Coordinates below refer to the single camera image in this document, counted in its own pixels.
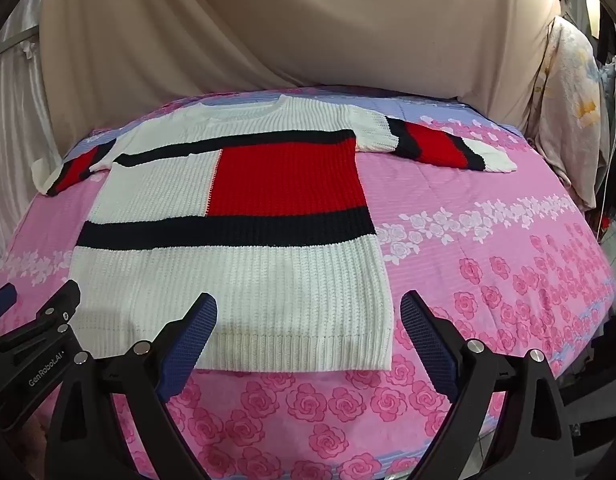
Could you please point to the hanging clothes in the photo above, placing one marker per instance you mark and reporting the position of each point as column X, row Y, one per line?
column 610, row 110

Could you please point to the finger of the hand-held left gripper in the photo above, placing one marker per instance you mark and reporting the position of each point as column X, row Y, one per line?
column 50, row 311
column 2, row 297

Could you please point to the pink floral bed sheet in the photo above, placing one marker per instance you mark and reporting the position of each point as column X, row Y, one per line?
column 487, row 270

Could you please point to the white red navy knit sweater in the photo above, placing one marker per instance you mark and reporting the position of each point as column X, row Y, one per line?
column 228, row 240

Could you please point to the white sheer curtain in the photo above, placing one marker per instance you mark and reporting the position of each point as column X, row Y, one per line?
column 13, row 125

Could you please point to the beige backdrop cloth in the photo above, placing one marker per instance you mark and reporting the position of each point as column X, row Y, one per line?
column 298, row 25

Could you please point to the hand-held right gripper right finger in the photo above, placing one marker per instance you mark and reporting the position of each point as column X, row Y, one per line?
column 428, row 345

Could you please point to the white floral hanging cloth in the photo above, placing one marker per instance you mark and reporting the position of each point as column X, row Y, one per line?
column 570, row 110

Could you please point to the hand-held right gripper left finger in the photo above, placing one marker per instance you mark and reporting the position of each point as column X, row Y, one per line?
column 188, row 347

